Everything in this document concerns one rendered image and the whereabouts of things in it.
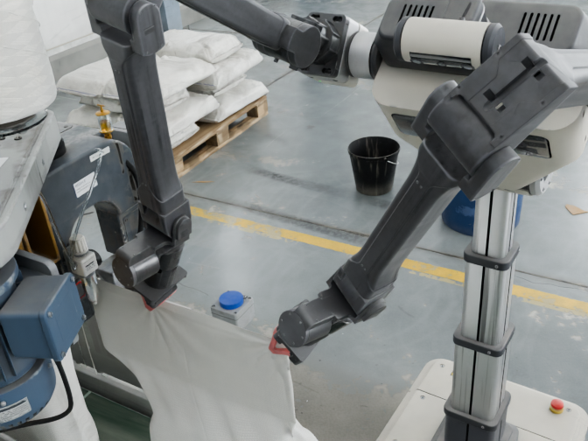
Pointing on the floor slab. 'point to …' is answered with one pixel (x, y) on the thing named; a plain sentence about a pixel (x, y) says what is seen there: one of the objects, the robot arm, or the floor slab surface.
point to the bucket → (374, 164)
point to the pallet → (217, 135)
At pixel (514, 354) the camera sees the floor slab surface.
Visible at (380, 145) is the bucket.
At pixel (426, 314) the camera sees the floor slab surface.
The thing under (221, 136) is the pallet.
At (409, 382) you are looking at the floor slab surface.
